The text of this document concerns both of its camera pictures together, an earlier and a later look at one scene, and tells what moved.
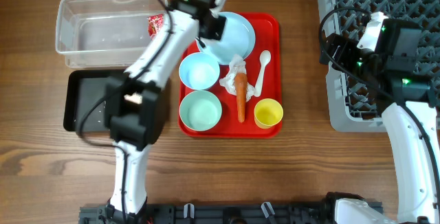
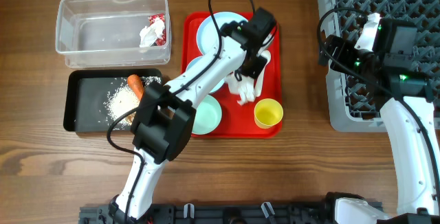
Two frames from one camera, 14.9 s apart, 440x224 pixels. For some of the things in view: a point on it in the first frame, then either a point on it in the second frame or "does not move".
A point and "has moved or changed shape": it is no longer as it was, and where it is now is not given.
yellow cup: [267, 113] does not move
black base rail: [230, 213] does not move
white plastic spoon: [265, 58] does not move
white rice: [96, 118] has moved or changed shape
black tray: [82, 89] does not move
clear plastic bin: [104, 31] does not move
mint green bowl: [200, 110] does not move
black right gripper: [347, 47] does not move
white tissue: [237, 64] -> [149, 35]
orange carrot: [240, 86] has moved or changed shape
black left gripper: [216, 34] -> [255, 71]
